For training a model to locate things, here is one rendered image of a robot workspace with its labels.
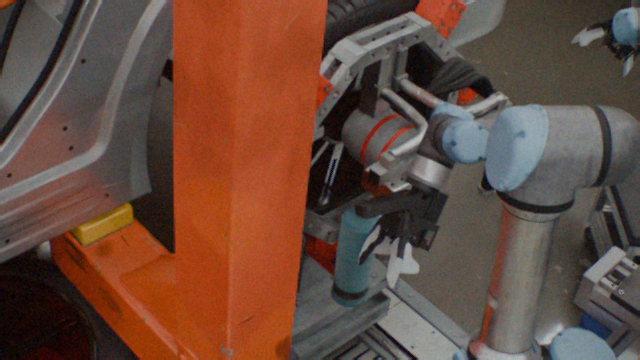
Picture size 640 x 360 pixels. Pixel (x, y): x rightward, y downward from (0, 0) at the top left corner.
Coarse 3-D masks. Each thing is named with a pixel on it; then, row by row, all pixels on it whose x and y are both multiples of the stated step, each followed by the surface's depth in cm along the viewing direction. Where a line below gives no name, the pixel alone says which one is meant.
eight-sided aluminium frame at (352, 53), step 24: (384, 24) 206; (408, 24) 209; (336, 48) 199; (360, 48) 198; (384, 48) 201; (432, 48) 214; (336, 72) 198; (336, 96) 199; (456, 96) 234; (312, 216) 219; (336, 216) 234; (336, 240) 231
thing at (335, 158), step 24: (408, 48) 233; (360, 72) 219; (408, 72) 235; (408, 96) 242; (336, 120) 231; (408, 120) 243; (312, 144) 253; (336, 144) 229; (312, 168) 247; (336, 168) 246; (360, 168) 244; (312, 192) 239; (336, 192) 241
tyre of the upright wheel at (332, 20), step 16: (336, 0) 202; (352, 0) 202; (368, 0) 203; (384, 0) 207; (400, 0) 211; (416, 0) 215; (336, 16) 199; (352, 16) 202; (368, 16) 206; (384, 16) 210; (400, 16) 214; (336, 32) 201; (352, 32) 205; (432, 64) 234
